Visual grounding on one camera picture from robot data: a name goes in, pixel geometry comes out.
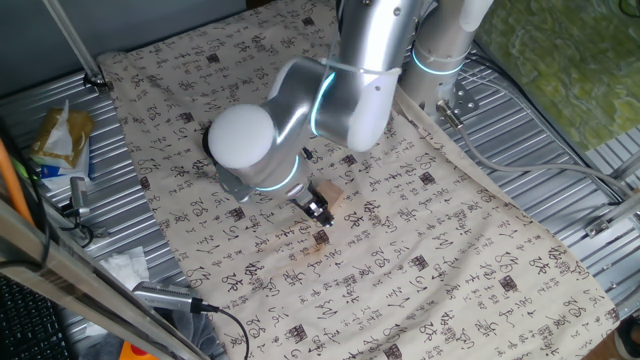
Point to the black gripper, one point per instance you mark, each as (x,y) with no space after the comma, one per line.
(306,200)

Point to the small silver camera on stand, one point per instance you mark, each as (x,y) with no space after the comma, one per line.
(79,192)

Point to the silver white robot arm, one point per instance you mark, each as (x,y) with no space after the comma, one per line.
(300,100)

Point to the long silver camera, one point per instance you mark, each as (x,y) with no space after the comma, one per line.
(165,296)

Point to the dark shoe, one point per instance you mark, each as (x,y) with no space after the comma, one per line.
(629,340)

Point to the green textured mat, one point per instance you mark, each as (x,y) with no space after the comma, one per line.
(565,65)

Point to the thin metal pole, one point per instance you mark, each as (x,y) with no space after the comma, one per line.
(75,45)

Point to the orange emergency stop box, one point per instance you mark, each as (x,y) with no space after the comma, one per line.
(131,352)

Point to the black keyboard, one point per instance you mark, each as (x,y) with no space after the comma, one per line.
(27,325)

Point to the aluminium frame bar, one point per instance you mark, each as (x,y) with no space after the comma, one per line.
(75,280)

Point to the orange pole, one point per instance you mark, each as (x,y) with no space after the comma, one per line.
(12,185)

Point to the beige calligraphy print cloth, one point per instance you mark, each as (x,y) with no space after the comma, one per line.
(400,250)

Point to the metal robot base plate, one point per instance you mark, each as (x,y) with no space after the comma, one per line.
(465,102)

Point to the yellow tissue pack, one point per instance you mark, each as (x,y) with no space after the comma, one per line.
(65,140)

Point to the aluminium profile with bracket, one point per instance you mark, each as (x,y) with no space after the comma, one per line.
(612,215)

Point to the crumpled white tissue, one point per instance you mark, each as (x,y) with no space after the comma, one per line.
(125,265)

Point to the light wooden cube block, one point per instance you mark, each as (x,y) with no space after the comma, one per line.
(332,192)

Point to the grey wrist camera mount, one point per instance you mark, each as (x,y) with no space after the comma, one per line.
(232,187)

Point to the black round digital scale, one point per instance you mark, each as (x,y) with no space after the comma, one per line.
(206,145)

